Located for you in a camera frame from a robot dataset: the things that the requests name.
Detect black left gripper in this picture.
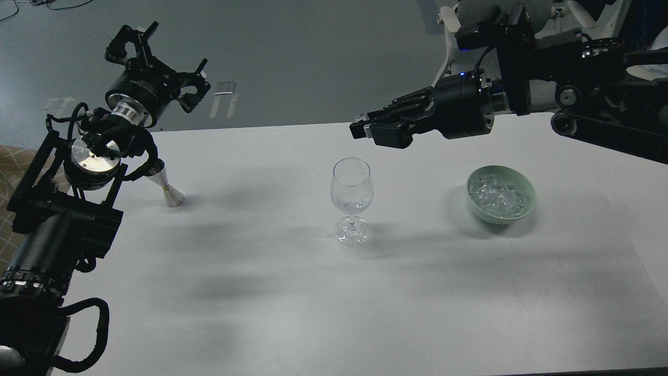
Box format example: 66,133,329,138
104,21,211,128

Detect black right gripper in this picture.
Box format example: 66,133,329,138
349,72,494,148

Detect steel double jigger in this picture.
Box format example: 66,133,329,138
144,159,185,208

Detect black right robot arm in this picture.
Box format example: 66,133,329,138
349,1,666,163

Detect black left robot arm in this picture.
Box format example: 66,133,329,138
2,21,211,375

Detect clear wine glass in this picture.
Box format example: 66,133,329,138
330,157,374,246

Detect pile of ice cubes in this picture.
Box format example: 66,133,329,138
467,174,530,219

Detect green bowl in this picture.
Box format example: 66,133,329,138
464,165,538,226

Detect beige checkered cushion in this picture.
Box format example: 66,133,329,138
1,145,37,263

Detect grey office chair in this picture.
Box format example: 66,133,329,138
431,1,597,115

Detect black floor cable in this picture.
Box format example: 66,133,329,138
0,0,97,22

